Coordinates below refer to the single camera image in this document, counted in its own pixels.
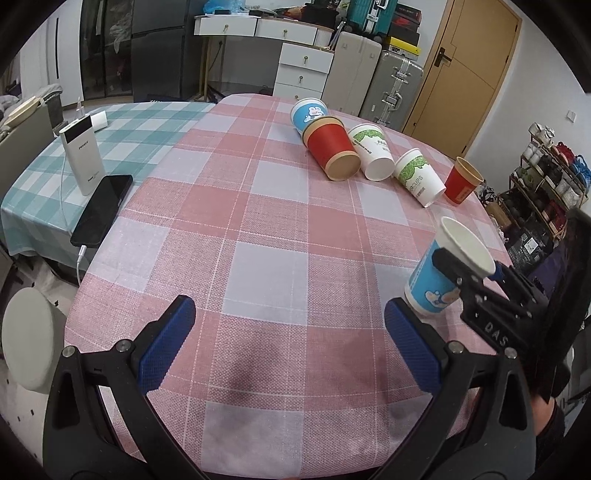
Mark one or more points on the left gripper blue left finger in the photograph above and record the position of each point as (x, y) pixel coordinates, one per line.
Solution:
(99, 423)

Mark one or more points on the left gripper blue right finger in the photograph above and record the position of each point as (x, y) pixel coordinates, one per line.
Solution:
(478, 423)

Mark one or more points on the blue bunny paper cup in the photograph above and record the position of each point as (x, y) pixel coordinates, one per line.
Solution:
(429, 290)

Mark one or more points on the red paper cup upright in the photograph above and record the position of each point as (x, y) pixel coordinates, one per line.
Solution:
(463, 179)

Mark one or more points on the white green cup right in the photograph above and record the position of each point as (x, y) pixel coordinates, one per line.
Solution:
(418, 176)

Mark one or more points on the white green cup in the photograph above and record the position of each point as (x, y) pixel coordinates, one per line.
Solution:
(369, 141)
(418, 176)

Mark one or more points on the white green cup left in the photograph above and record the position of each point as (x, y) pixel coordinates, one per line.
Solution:
(369, 141)

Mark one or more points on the red paper cup lying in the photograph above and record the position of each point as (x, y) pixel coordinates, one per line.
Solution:
(328, 142)

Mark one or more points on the blue bunny cup lying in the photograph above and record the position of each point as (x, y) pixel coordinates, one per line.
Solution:
(305, 111)

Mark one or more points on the white round stool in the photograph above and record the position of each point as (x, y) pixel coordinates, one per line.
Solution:
(32, 339)

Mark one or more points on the wooden tea shelf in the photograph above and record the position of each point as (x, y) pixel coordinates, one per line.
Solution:
(549, 181)

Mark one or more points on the pink checkered tablecloth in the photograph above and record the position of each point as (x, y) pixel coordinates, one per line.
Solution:
(288, 370)

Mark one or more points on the black smartphone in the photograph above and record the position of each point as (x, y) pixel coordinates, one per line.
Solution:
(101, 210)

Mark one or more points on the silver suitcase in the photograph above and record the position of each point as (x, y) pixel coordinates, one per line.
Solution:
(392, 91)

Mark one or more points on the wooden door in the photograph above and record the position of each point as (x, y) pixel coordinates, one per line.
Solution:
(464, 72)

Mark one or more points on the white power bank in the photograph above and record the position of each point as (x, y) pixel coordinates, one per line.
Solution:
(82, 153)

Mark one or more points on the white paper roll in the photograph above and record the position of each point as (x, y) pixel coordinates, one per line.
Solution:
(99, 121)

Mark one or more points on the beige suitcase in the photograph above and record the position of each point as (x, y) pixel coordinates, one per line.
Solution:
(353, 67)

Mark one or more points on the stacked shoe boxes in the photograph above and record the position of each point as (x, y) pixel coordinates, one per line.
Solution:
(404, 28)

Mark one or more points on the white drawer cabinet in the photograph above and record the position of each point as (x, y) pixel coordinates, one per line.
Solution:
(301, 72)

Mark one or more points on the white desk with drawers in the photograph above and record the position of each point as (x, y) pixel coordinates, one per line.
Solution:
(242, 51)

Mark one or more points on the teal suitcase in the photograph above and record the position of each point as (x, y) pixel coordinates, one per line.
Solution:
(371, 18)

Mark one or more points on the dark glass wardrobe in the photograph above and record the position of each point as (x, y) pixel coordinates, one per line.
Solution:
(105, 48)

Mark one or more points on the black refrigerator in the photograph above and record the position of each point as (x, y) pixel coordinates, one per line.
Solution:
(165, 52)

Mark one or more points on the blue plastic bag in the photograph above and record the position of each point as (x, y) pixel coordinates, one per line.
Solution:
(224, 7)

